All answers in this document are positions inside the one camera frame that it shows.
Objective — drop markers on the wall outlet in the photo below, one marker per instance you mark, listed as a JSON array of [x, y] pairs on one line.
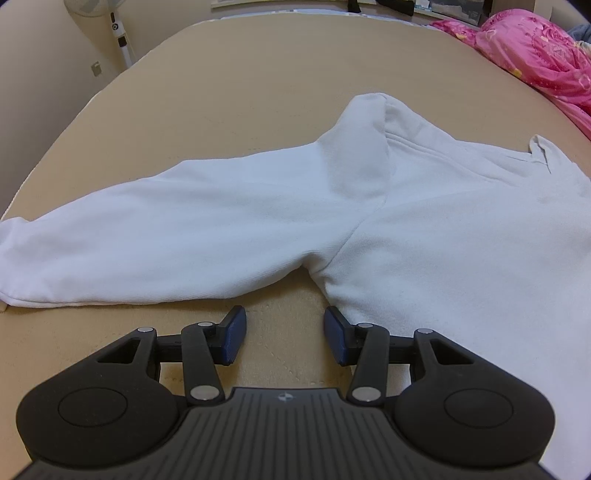
[[95, 68]]

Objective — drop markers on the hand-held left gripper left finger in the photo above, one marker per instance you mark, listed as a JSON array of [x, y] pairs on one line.
[[235, 332]]

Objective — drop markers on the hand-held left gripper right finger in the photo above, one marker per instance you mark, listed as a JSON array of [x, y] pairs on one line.
[[334, 334]]

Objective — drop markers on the grey cloth pile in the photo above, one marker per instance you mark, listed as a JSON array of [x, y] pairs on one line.
[[581, 34]]

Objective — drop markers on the beige bed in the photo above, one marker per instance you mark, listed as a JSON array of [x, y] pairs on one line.
[[254, 92]]

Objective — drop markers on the pink floral blanket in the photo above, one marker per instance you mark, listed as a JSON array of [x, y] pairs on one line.
[[545, 60]]

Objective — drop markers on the white standing fan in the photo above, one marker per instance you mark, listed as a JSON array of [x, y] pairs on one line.
[[118, 28]]

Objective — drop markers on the white sweatshirt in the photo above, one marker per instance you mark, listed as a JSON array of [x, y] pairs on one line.
[[438, 230]]

